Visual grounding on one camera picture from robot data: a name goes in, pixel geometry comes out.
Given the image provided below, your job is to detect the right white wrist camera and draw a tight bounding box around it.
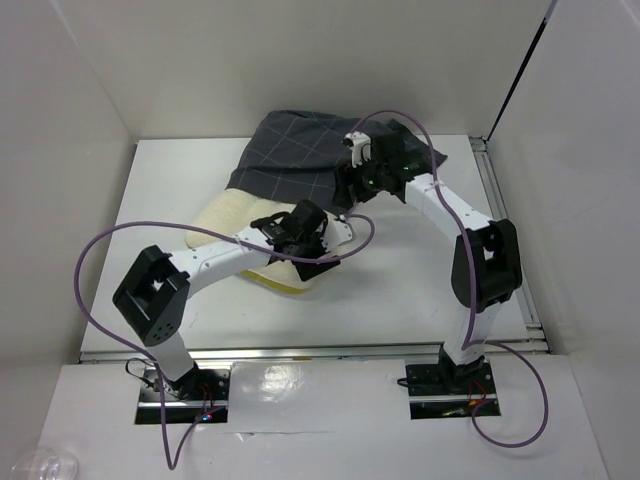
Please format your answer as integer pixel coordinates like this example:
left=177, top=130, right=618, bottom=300
left=343, top=131, right=371, bottom=168

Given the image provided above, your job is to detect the aluminium rail front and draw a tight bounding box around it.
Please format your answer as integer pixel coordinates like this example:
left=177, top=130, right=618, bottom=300
left=79, top=340, right=550, bottom=364

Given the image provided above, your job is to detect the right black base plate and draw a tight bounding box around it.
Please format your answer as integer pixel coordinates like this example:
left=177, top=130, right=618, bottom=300
left=396, top=363, right=496, bottom=397

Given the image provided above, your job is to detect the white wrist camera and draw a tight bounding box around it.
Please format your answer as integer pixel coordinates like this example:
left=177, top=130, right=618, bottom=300
left=322, top=216, right=354, bottom=251
left=343, top=131, right=371, bottom=168

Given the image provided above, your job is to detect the clear plastic object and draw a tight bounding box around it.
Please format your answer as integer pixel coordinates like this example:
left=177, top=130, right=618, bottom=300
left=10, top=447, right=79, bottom=480

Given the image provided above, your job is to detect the dark vertical frame pole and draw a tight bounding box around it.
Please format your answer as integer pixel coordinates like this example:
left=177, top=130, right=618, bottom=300
left=485, top=0, right=557, bottom=142

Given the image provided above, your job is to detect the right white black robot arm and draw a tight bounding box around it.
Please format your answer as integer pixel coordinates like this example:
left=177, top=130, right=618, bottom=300
left=333, top=131, right=523, bottom=392

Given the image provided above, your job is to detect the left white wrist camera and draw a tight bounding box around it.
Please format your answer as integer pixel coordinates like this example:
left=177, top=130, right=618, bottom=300
left=322, top=216, right=354, bottom=251

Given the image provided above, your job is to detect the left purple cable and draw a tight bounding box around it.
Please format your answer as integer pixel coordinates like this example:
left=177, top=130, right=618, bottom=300
left=73, top=213, right=376, bottom=471

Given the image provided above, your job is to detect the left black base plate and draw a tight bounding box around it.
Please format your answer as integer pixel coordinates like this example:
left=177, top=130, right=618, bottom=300
left=139, top=366, right=231, bottom=406

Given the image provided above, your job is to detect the cream yellow pillow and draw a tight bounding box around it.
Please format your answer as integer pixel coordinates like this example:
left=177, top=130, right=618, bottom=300
left=192, top=188, right=318, bottom=295

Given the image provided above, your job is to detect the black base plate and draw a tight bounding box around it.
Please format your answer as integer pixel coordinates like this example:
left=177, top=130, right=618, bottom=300
left=396, top=363, right=496, bottom=397
left=139, top=366, right=231, bottom=406

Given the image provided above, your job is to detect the dark grey plaid pillowcase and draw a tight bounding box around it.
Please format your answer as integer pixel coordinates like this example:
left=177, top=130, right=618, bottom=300
left=227, top=110, right=447, bottom=213

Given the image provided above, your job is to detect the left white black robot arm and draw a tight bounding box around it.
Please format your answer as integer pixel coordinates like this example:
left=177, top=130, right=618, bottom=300
left=113, top=200, right=354, bottom=399

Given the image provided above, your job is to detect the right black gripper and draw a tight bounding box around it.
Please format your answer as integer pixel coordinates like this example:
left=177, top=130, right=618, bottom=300
left=332, top=152, right=389, bottom=209

